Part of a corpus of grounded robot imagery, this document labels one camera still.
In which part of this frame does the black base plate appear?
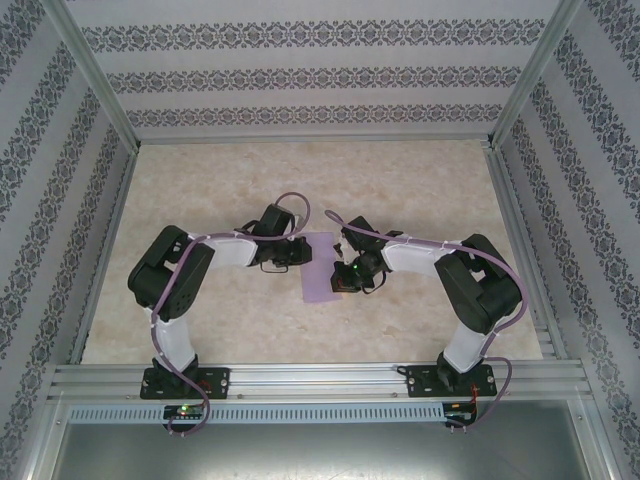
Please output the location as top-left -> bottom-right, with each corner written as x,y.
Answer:
405,363 -> 499,399
139,367 -> 232,401

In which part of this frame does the purple paper sheet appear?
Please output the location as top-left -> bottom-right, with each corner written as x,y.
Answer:
301,231 -> 346,305

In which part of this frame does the aluminium side rail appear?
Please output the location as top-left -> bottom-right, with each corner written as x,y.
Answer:
67,147 -> 141,365
482,144 -> 571,361

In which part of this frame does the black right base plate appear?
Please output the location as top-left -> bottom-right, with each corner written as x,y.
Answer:
405,363 -> 499,399

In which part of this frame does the right controller board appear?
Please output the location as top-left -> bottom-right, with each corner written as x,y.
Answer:
443,401 -> 479,422

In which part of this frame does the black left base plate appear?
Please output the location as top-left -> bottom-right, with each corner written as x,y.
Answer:
139,367 -> 232,401

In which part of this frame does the left controller board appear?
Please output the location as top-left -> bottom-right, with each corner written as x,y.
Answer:
162,403 -> 207,421

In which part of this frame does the aluminium frame post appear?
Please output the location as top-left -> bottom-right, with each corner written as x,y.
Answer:
487,0 -> 586,151
43,0 -> 142,151

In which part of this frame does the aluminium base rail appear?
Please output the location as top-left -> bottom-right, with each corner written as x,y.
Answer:
47,362 -> 589,401

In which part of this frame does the controller board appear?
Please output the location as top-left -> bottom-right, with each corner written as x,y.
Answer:
162,403 -> 207,421
443,401 -> 479,422

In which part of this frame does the grey metal sheet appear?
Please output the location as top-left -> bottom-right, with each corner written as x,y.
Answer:
27,399 -> 619,480

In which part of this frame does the thin black right gripper wire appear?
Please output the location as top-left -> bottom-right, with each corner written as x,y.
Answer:
362,269 -> 389,296

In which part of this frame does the slotted grey cable duct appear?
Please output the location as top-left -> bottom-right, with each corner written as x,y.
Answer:
67,402 -> 447,424

